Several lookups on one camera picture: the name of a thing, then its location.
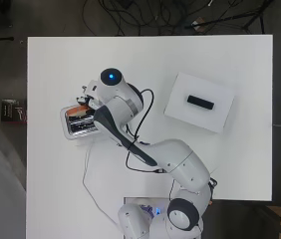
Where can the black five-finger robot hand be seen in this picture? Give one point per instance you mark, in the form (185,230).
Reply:
(88,96)

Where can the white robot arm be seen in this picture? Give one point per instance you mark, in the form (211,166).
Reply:
(177,159)

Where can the steel toaster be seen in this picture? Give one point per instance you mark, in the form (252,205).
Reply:
(77,127)

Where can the dark red box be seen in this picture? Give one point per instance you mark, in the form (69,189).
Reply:
(12,111)

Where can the large white flat box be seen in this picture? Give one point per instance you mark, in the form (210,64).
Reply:
(193,83)

